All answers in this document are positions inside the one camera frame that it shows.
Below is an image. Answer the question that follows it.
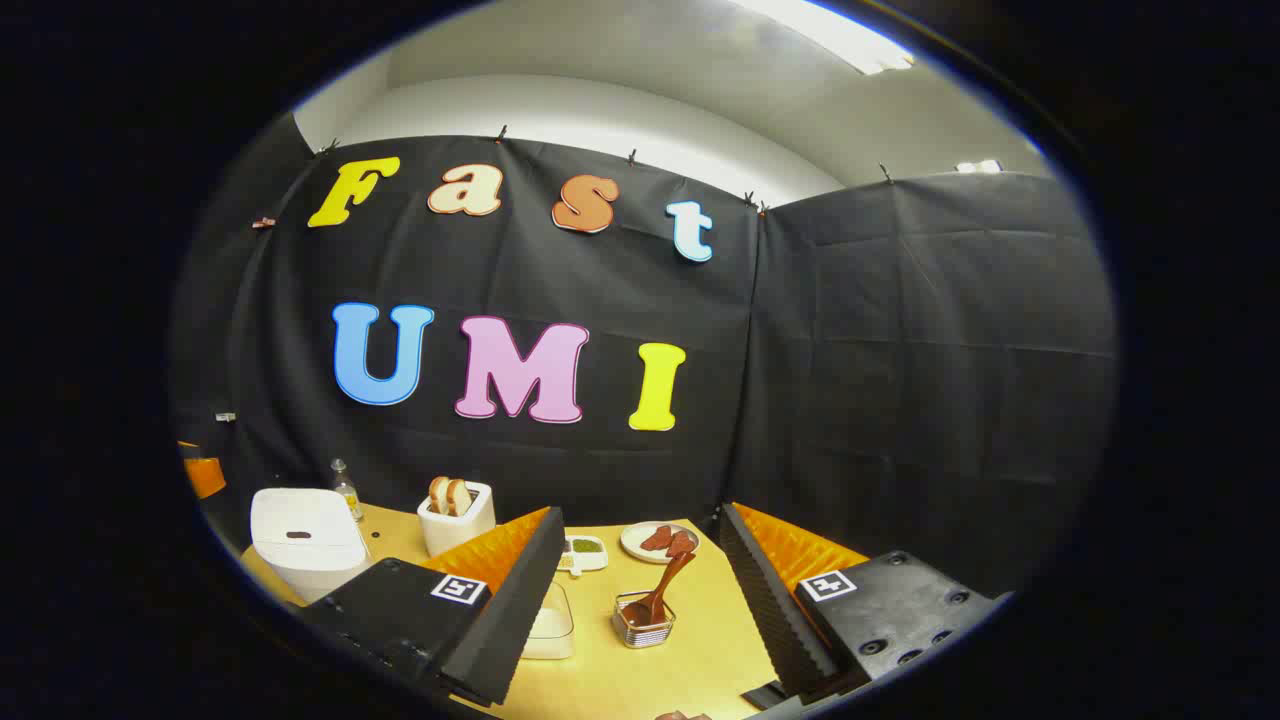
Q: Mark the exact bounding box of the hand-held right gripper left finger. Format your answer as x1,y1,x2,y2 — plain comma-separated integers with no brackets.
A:
300,507,567,707

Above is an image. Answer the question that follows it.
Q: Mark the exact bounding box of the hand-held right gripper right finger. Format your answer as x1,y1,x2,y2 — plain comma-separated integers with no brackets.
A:
720,502,1011,706

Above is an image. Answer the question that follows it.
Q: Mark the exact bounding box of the brown wooden spoon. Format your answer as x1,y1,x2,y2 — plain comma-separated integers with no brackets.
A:
622,551,697,628

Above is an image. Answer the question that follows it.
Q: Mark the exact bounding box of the metal wire chopstick holder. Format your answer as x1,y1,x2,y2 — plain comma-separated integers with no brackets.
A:
612,590,677,649

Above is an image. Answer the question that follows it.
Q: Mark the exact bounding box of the white rice cooker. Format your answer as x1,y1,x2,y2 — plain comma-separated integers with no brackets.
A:
250,488,371,603

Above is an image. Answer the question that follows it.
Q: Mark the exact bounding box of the clear glass dish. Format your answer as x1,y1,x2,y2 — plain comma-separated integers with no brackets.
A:
520,580,576,661

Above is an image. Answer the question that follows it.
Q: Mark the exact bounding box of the white divided bean dish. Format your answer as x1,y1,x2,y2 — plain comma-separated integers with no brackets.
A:
560,535,609,578

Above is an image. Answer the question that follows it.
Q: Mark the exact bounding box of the white toaster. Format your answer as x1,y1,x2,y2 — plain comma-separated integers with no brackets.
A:
417,482,497,558

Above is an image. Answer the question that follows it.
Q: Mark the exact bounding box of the round white plate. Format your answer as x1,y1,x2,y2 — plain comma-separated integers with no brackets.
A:
620,522,701,565

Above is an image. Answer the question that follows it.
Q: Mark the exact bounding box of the small glass bottle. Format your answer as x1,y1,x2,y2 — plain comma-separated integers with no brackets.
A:
331,459,363,523

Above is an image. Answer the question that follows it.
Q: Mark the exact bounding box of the black backdrop cloth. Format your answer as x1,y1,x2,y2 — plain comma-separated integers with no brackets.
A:
170,112,1116,601

